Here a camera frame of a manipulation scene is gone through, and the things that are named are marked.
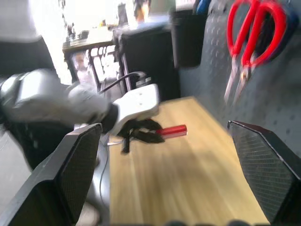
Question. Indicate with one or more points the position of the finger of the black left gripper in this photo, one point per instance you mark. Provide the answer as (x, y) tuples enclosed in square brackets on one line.
[(150, 139), (150, 123)]

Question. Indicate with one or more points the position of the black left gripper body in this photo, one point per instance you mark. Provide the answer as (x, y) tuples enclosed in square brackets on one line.
[(129, 128)]

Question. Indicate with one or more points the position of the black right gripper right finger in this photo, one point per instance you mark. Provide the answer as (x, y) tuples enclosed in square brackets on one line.
[(268, 169)]

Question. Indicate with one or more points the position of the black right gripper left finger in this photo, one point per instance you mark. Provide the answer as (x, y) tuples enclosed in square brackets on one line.
[(58, 179)]

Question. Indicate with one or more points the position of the grey perforated pegboard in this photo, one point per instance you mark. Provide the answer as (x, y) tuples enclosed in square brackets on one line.
[(270, 101)]

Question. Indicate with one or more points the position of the black cabinet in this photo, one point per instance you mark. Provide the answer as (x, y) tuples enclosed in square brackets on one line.
[(145, 51)]

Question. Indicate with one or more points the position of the black storage bin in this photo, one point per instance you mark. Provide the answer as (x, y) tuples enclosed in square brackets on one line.
[(188, 40)]

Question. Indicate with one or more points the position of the background wooden desk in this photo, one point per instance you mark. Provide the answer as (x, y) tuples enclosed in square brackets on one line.
[(89, 44)]

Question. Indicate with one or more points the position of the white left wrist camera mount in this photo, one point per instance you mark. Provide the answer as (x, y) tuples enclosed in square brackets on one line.
[(138, 101)]

